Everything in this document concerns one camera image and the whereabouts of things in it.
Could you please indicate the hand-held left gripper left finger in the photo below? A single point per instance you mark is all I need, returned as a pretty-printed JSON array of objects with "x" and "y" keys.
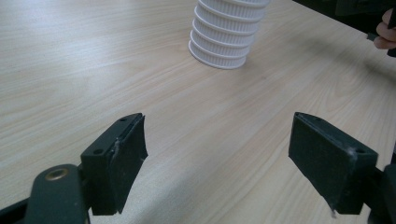
[{"x": 112, "y": 168}]

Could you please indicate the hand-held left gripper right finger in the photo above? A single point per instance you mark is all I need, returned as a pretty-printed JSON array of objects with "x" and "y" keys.
[{"x": 327, "y": 155}]

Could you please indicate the stack of paper cups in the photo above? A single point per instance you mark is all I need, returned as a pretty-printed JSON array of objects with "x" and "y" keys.
[{"x": 224, "y": 34}]

